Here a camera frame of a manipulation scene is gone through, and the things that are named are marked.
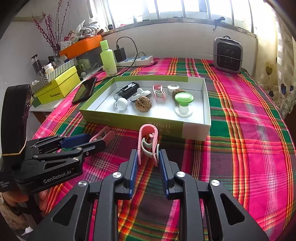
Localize black smartphone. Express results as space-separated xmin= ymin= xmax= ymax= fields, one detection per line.
xmin=72 ymin=76 xmax=98 ymax=105

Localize green round object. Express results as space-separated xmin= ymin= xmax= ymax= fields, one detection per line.
xmin=77 ymin=59 xmax=89 ymax=71

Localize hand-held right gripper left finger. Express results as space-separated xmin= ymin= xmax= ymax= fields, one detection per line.
xmin=26 ymin=149 xmax=139 ymax=241

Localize orange plastic tray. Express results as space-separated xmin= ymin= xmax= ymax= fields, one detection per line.
xmin=59 ymin=35 xmax=103 ymax=59

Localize black cable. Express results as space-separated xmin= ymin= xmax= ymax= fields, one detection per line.
xmin=116 ymin=36 xmax=160 ymax=76

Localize grey striped box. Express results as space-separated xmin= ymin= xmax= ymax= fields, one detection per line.
xmin=33 ymin=58 xmax=78 ymax=92

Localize person's left hand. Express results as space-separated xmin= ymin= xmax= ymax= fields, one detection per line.
xmin=3 ymin=188 xmax=50 ymax=212

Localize clear plastic storage box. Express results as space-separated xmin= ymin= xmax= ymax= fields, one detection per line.
xmin=67 ymin=47 xmax=103 ymax=72

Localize white plastic bags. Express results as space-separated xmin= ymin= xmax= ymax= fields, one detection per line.
xmin=75 ymin=20 xmax=103 ymax=37

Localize black charger plug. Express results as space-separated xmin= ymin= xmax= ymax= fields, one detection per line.
xmin=114 ymin=47 xmax=127 ymax=62

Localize green cardboard box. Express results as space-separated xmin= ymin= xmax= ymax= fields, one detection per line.
xmin=79 ymin=75 xmax=211 ymax=141

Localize grey space heater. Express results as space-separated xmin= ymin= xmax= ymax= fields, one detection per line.
xmin=213 ymin=35 xmax=244 ymax=75

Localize light green bottle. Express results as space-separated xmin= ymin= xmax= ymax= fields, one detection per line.
xmin=100 ymin=40 xmax=117 ymax=77

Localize heart print curtain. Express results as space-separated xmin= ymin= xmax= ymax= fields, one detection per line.
xmin=255 ymin=9 xmax=296 ymax=116

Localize white power strip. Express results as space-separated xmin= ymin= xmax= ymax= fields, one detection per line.
xmin=115 ymin=55 xmax=154 ymax=69

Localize window with metal bars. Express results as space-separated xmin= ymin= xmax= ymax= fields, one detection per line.
xmin=89 ymin=0 xmax=257 ymax=37

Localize white mushroom-shaped pin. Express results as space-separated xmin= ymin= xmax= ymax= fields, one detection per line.
xmin=115 ymin=98 xmax=128 ymax=112

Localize printed paper cards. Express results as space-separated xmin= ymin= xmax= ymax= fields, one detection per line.
xmin=60 ymin=30 xmax=80 ymax=50

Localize person's left forearm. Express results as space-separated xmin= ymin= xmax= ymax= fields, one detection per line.
xmin=0 ymin=192 xmax=35 ymax=234

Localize large brown walnut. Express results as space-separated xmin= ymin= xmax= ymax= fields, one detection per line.
xmin=135 ymin=96 xmax=152 ymax=113

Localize dark glass jar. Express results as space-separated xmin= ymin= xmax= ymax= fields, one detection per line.
xmin=30 ymin=54 xmax=43 ymax=76

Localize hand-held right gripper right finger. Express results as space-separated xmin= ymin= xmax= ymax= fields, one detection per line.
xmin=158 ymin=149 xmax=270 ymax=241

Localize yellow cardboard box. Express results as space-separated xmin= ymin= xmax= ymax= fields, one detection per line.
xmin=35 ymin=65 xmax=81 ymax=105

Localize pink green plaid cloth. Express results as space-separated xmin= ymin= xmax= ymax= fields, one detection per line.
xmin=31 ymin=57 xmax=296 ymax=241

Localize black pocket microscope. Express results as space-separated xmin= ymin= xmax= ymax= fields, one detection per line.
xmin=115 ymin=83 xmax=137 ymax=102

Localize green mushroom-shaped knob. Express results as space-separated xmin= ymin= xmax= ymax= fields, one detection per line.
xmin=174 ymin=92 xmax=194 ymax=117

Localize small brown walnut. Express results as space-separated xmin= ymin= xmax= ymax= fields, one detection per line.
xmin=172 ymin=89 xmax=186 ymax=100

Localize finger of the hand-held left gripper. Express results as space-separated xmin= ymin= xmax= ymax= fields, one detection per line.
xmin=23 ymin=140 xmax=107 ymax=172
xmin=30 ymin=133 xmax=92 ymax=151

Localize pink plastic clip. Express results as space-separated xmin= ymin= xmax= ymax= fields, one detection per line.
xmin=89 ymin=126 xmax=116 ymax=145
xmin=153 ymin=85 xmax=167 ymax=102
xmin=137 ymin=124 xmax=160 ymax=167

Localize white round disc gadget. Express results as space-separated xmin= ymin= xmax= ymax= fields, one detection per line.
xmin=130 ymin=88 xmax=152 ymax=102

